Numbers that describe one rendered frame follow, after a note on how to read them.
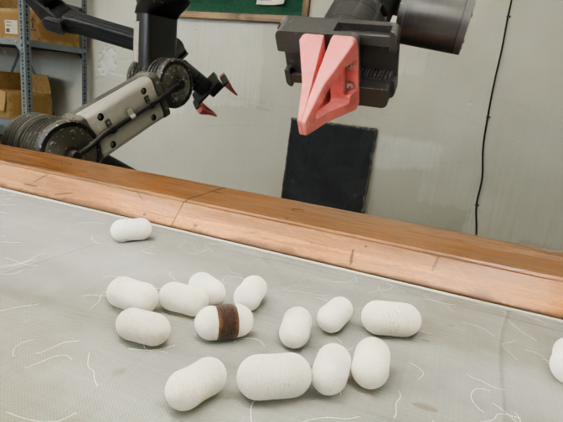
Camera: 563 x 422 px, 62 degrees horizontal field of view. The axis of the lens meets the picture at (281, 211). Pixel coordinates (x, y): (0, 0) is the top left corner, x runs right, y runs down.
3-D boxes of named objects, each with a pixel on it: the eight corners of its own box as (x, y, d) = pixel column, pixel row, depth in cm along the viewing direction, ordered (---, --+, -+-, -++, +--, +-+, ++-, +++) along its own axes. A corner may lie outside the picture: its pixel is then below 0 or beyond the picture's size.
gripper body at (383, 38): (395, 35, 36) (415, -13, 40) (273, 26, 39) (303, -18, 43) (392, 103, 41) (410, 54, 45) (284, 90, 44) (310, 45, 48)
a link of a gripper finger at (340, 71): (328, 96, 32) (364, 23, 37) (236, 84, 35) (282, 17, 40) (334, 165, 37) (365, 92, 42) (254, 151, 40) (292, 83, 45)
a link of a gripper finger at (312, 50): (363, 100, 31) (395, 24, 36) (266, 88, 34) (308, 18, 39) (364, 170, 37) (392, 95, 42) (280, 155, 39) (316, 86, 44)
